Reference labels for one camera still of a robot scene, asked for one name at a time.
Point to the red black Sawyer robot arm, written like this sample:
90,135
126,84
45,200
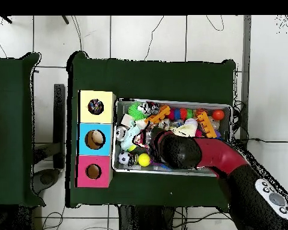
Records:
218,155

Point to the shallow mesh bin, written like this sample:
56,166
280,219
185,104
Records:
124,169

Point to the wooden box with three holes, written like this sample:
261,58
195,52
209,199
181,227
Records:
96,182

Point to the green fuzzy ball with eyes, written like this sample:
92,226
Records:
135,111

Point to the orange toy brick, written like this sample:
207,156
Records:
158,116
206,125

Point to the crushed black red can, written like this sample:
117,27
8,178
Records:
150,107

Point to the mint green waffle cloth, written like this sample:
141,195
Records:
128,140

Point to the crushed silver can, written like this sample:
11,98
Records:
121,133

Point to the yellow ball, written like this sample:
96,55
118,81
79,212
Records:
144,159

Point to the cream waffle cloth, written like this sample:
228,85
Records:
186,130

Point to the dark green table cloth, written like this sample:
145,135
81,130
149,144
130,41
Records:
9,119
146,79

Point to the black upright panel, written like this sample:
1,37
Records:
59,107

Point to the grey round stand base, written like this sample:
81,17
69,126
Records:
46,179

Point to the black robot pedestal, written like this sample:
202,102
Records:
144,219

